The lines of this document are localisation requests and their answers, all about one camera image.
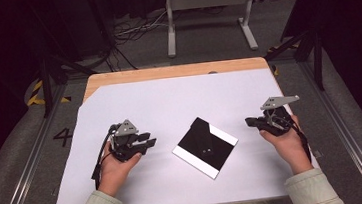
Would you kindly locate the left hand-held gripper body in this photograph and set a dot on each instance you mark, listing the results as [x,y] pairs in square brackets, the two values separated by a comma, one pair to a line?
[124,144]

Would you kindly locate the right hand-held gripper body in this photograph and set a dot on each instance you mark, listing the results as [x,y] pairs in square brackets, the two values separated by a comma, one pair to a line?
[276,121]

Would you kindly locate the black and white folding case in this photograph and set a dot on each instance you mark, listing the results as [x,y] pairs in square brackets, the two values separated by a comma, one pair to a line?
[206,143]

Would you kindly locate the person's left hand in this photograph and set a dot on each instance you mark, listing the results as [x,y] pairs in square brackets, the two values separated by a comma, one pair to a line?
[115,172]

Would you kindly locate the person's right hand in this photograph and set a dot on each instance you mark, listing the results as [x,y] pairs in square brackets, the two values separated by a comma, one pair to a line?
[289,148]

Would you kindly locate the white paper sheet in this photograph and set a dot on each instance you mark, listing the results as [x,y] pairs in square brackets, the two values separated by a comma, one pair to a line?
[175,99]

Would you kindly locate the black tripod stand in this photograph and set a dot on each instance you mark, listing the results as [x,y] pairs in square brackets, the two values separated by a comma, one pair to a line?
[317,58]
[45,81]

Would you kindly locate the yellow black striped tape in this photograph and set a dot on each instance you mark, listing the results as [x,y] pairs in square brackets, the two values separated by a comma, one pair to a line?
[36,96]

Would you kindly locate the aluminium floor rail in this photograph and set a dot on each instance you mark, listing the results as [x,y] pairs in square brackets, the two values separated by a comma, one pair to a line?
[342,133]
[28,167]

